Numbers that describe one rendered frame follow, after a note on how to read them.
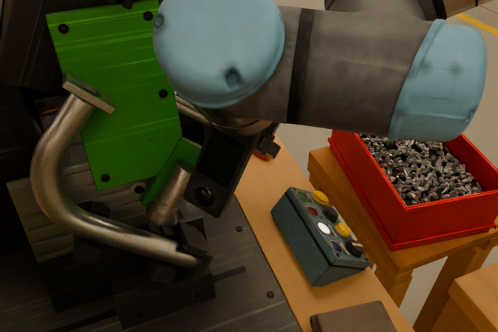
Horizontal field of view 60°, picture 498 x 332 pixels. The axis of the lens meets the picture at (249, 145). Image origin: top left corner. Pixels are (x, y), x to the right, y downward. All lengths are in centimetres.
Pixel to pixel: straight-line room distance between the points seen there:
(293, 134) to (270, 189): 158
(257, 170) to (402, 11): 55
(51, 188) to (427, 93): 39
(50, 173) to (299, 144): 186
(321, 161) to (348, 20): 73
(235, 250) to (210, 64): 48
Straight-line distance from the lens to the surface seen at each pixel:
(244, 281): 65
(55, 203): 52
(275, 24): 24
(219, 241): 69
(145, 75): 51
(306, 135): 233
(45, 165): 50
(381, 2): 30
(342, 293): 65
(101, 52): 50
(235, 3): 24
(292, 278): 66
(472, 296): 77
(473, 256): 100
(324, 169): 96
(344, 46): 26
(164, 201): 54
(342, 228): 67
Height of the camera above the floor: 145
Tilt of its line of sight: 40 degrees down
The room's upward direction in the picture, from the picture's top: straight up
